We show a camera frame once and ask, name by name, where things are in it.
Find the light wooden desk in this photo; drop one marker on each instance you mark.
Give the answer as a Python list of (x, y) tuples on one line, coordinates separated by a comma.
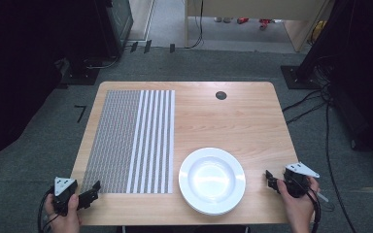
[(255, 8)]

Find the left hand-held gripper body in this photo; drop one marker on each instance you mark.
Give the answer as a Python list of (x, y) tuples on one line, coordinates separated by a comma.
[(64, 191)]

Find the person's left hand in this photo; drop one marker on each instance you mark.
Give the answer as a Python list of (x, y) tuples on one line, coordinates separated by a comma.
[(67, 223)]

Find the black stand with square base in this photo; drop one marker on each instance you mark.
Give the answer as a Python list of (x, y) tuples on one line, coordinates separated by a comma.
[(317, 39)]

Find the grey striped woven placemat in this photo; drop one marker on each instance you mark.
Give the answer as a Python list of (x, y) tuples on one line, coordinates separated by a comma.
[(119, 145)]

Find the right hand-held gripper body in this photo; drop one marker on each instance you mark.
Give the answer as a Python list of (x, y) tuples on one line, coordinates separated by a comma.
[(296, 184)]

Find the red object on floor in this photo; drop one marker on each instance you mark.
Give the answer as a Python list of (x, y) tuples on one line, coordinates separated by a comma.
[(243, 20), (265, 23)]

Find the white deep plate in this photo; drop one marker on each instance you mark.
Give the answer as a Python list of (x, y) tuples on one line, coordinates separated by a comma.
[(212, 179)]

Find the dark glass-front cabinet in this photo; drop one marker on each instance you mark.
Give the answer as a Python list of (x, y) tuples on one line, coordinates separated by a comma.
[(119, 26)]

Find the black floor tape strip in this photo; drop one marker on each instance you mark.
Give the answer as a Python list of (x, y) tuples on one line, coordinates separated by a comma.
[(172, 48), (147, 46)]

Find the black stand with flat base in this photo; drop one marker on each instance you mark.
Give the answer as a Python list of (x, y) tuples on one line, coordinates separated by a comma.
[(81, 71)]

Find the person's right hand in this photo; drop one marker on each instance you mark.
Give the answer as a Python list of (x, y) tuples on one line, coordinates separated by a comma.
[(299, 208)]

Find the round black table grommet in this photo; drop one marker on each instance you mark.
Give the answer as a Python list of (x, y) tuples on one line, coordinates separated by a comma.
[(221, 95)]

